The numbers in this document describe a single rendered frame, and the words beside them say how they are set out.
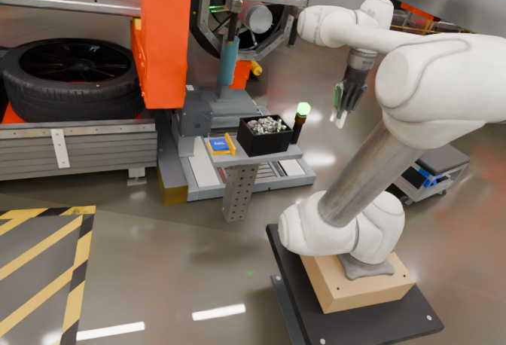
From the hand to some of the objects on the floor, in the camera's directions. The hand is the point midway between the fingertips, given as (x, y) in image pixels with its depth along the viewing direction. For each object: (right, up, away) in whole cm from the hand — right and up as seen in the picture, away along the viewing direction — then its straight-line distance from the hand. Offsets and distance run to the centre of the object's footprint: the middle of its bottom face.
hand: (341, 118), depth 120 cm
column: (-44, -45, +50) cm, 80 cm away
